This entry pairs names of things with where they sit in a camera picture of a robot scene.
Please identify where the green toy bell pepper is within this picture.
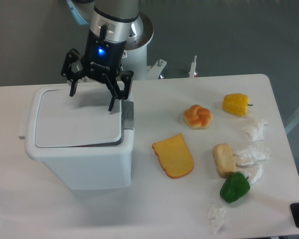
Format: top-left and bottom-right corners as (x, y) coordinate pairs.
(220, 172), (250, 203)

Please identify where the crumpled white tissue bottom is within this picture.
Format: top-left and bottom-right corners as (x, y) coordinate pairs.
(207, 204), (227, 232)

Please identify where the yellow toy bell pepper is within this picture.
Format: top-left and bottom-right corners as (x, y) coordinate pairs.
(222, 93), (253, 117)

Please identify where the crumpled white tissue middle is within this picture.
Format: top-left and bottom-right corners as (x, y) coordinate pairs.
(234, 143), (271, 167)

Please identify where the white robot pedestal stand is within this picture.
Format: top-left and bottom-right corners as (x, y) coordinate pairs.
(121, 37), (199, 82)

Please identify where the toy bread slice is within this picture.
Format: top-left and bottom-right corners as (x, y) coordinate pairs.
(152, 133), (194, 179)

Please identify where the white trash can body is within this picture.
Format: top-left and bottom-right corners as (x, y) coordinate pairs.
(24, 85), (134, 190)

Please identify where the grey trash can latch button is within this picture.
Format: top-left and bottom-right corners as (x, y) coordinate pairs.
(122, 101), (134, 130)

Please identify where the white trash can lid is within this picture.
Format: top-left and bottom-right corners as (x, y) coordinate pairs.
(35, 84), (123, 148)

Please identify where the toy knotted bread roll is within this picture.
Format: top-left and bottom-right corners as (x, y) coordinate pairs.
(183, 105), (213, 129)

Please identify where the crumpled white tissue upper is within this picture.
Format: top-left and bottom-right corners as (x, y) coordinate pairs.
(241, 119), (268, 142)

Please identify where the white round paper piece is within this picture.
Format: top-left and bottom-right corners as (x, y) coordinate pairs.
(237, 163), (263, 185)

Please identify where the beige toy bread loaf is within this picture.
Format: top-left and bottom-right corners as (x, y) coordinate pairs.
(213, 143), (236, 178)

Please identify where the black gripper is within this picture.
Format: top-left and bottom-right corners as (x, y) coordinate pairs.
(61, 31), (134, 112)

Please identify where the crumpled white tissue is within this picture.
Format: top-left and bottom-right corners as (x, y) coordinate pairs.
(234, 143), (271, 167)
(207, 204), (227, 232)
(241, 119), (268, 142)

